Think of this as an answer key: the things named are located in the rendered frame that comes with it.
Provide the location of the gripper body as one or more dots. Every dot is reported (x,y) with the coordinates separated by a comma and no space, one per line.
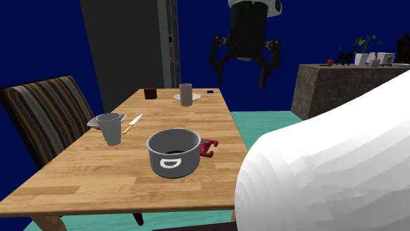
(248,30)

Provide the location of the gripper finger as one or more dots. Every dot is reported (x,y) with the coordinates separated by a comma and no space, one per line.
(213,52)
(274,56)

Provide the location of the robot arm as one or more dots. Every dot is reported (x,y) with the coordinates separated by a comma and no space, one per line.
(326,166)

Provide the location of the white plate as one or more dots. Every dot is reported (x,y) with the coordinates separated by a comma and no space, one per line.
(196,97)

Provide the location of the tall beige cup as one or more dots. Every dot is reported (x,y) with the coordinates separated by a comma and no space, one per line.
(186,95)

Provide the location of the stone-patterned sideboard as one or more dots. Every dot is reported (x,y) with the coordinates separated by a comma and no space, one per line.
(326,89)

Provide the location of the dark brown box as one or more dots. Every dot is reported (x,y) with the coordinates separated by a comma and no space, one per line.
(150,93)

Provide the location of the tall dark grey cabinet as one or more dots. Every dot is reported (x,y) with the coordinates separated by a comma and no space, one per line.
(128,48)

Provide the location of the red kitchen tool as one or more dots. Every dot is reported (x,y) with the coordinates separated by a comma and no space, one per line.
(209,147)

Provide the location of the grey cooking pot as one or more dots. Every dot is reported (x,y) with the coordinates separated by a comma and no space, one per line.
(174,163)

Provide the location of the grey cup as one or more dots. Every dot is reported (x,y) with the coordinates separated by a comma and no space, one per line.
(110,131)

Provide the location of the grey plate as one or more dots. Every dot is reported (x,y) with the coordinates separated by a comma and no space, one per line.
(92,123)

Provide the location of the wooden dining table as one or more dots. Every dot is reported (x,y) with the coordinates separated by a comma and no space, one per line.
(96,176)

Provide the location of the striped upholstered chair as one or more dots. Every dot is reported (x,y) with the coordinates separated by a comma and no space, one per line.
(48,112)

